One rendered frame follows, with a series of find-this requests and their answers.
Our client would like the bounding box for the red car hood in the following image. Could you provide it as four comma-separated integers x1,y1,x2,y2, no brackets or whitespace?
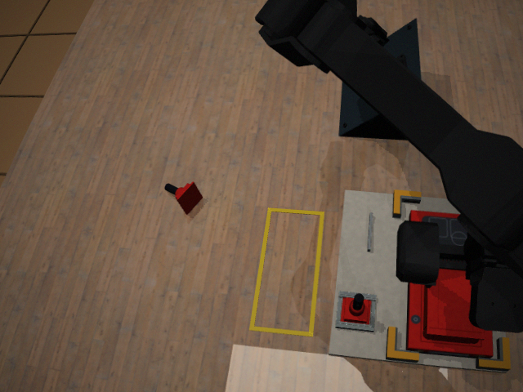
422,268,485,344

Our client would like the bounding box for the yellow rectangular outline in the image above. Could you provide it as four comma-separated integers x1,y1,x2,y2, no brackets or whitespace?
249,207,324,337

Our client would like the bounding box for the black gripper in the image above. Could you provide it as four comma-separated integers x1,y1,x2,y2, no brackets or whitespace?
396,220,504,288

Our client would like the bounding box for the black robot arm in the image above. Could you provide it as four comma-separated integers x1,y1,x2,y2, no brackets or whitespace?
255,0,523,333

